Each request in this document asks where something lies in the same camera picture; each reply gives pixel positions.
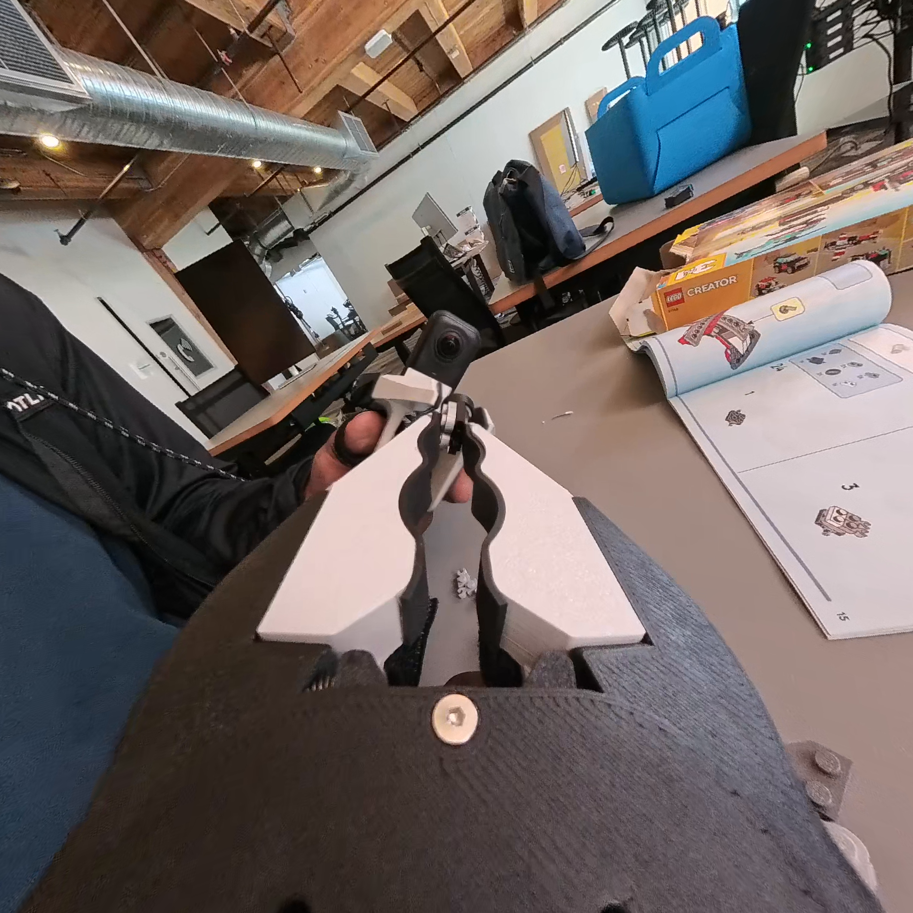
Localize blue felt bag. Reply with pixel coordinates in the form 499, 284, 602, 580
585, 15, 753, 205

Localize orange toy brick cardboard box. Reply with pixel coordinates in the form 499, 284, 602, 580
611, 143, 913, 350

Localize grey desk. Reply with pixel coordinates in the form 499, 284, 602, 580
457, 272, 913, 913

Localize black wheel with grey axle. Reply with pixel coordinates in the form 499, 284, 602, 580
428, 397, 493, 457

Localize wooden top office desk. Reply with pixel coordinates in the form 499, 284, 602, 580
207, 132, 828, 457

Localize silver ventilation duct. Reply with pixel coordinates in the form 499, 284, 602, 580
0, 50, 379, 172

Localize white instruction booklet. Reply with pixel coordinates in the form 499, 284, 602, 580
635, 260, 913, 640

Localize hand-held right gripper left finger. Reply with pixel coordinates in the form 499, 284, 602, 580
257, 417, 437, 673

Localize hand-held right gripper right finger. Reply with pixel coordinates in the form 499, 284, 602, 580
461, 426, 647, 666

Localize person's left forearm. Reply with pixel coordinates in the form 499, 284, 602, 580
0, 272, 343, 617

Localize person's legs in jeans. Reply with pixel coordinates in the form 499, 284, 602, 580
0, 471, 201, 913

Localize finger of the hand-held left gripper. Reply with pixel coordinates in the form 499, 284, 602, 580
369, 373, 446, 416
433, 426, 465, 500

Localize person's left hand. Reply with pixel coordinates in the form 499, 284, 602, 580
307, 410, 390, 502

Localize black backpack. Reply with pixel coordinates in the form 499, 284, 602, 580
483, 160, 589, 282

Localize black office chair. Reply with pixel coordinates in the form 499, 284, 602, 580
386, 236, 500, 343

